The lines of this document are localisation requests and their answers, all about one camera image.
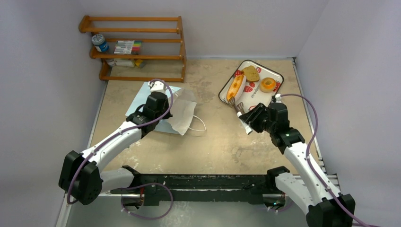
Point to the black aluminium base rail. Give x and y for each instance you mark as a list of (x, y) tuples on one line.
[(253, 189)]

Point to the strawberry pattern tray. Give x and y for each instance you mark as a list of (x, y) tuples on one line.
[(251, 95)]

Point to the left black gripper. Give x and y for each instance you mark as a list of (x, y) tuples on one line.
[(167, 105)]

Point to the fake long bread roll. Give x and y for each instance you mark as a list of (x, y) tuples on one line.
[(236, 87)]

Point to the wooden shelf rack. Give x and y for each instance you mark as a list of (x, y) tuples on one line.
[(108, 50)]

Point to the white blue paper bag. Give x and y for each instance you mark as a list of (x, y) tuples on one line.
[(183, 119)]

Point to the metal tongs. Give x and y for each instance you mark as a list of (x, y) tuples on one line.
[(237, 109)]

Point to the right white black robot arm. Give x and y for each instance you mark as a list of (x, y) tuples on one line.
[(323, 204)]

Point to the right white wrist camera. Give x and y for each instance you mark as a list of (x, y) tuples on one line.
[(276, 98)]

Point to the fake round bread bun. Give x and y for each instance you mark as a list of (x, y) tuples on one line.
[(267, 85)]

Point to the yellow small block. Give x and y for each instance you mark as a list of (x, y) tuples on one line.
[(139, 63)]

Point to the coloured marker pen box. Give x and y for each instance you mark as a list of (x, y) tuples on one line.
[(127, 47)]

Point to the fake toast slice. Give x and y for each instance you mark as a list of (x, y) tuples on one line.
[(251, 74)]

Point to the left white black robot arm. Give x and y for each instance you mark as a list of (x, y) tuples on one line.
[(82, 175)]

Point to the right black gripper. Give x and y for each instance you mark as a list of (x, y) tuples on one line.
[(250, 116)]

